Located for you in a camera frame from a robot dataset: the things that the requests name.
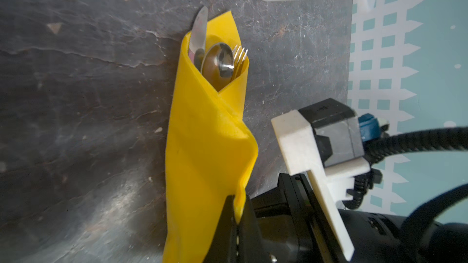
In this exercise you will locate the silver spoon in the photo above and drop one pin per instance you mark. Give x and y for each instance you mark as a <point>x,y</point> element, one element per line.
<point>218,66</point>

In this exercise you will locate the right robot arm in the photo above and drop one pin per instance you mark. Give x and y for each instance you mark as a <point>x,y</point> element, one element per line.
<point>382,238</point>

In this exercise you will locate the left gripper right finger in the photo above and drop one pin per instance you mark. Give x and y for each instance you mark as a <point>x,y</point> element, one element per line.
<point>251,248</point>

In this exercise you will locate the silver table knife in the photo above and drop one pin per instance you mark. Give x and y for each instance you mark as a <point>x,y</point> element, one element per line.
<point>196,49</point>

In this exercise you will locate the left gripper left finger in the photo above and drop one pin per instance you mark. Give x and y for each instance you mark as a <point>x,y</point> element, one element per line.
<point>223,248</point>

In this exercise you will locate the silver fork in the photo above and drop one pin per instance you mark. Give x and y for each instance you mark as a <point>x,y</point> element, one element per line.
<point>240,55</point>

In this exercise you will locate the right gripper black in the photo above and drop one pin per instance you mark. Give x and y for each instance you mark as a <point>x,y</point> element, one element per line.
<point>293,227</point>

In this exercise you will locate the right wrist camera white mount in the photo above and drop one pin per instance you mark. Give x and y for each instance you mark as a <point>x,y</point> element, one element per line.
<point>326,141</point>

